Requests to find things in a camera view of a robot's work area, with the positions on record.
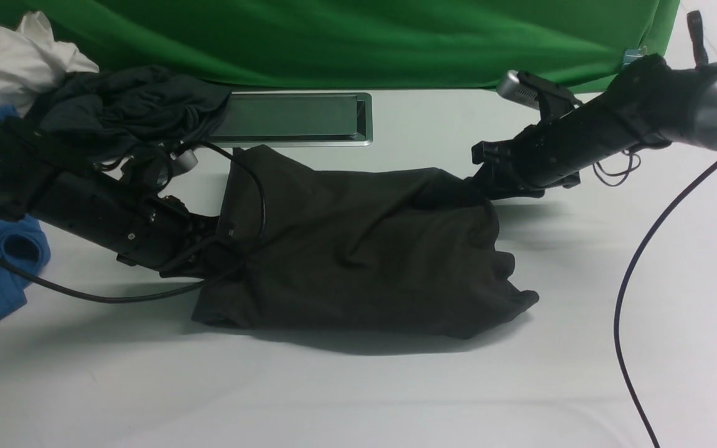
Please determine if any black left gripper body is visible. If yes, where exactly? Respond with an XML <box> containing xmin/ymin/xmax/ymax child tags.
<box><xmin>116</xmin><ymin>195</ymin><xmax>235</xmax><ymax>279</ymax></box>

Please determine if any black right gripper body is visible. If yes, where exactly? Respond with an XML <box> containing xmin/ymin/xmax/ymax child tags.
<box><xmin>467</xmin><ymin>125</ymin><xmax>581</xmax><ymax>200</ymax></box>

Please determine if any dark gray long-sleeved shirt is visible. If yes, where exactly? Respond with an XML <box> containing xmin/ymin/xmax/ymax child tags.
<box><xmin>192</xmin><ymin>146</ymin><xmax>539</xmax><ymax>338</ymax></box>

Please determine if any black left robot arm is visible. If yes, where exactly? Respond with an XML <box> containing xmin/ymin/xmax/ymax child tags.
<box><xmin>0</xmin><ymin>117</ymin><xmax>241</xmax><ymax>279</ymax></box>

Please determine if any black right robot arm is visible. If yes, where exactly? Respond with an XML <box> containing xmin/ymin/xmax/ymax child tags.
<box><xmin>469</xmin><ymin>11</ymin><xmax>717</xmax><ymax>200</ymax></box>

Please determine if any dark teal crumpled garment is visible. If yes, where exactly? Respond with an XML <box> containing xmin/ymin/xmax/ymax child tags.
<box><xmin>26</xmin><ymin>65</ymin><xmax>232</xmax><ymax>162</ymax></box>

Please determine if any blue binder clip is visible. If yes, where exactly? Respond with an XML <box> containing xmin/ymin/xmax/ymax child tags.
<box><xmin>621</xmin><ymin>47</ymin><xmax>649</xmax><ymax>69</ymax></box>

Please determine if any green backdrop cloth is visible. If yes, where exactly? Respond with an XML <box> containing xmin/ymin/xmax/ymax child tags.
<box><xmin>0</xmin><ymin>1</ymin><xmax>679</xmax><ymax>93</ymax></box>

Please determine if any white crumpled garment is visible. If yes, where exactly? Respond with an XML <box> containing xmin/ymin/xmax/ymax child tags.
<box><xmin>0</xmin><ymin>11</ymin><xmax>100</xmax><ymax>116</ymax></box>

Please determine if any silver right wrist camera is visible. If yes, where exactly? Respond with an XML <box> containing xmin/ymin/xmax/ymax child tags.
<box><xmin>497</xmin><ymin>70</ymin><xmax>583</xmax><ymax>122</ymax></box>

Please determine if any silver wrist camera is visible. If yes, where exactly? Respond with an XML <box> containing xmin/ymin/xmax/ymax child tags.
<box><xmin>497</xmin><ymin>70</ymin><xmax>583</xmax><ymax>122</ymax></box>
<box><xmin>122</xmin><ymin>146</ymin><xmax>200</xmax><ymax>190</ymax></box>

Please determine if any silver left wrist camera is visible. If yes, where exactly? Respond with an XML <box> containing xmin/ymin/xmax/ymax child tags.
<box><xmin>122</xmin><ymin>146</ymin><xmax>200</xmax><ymax>190</ymax></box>

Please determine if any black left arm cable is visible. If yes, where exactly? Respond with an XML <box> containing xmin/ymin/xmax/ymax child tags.
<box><xmin>0</xmin><ymin>140</ymin><xmax>267</xmax><ymax>448</ymax></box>

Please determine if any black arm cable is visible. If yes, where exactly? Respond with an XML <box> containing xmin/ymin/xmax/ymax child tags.
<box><xmin>592</xmin><ymin>138</ymin><xmax>717</xmax><ymax>448</ymax></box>
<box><xmin>0</xmin><ymin>140</ymin><xmax>267</xmax><ymax>448</ymax></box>

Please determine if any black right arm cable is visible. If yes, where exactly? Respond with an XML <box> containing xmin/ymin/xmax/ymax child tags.
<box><xmin>592</xmin><ymin>138</ymin><xmax>717</xmax><ymax>448</ymax></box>

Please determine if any metal table cable hatch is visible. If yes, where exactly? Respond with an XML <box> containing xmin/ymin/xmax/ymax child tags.
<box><xmin>209</xmin><ymin>91</ymin><xmax>373</xmax><ymax>147</ymax></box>

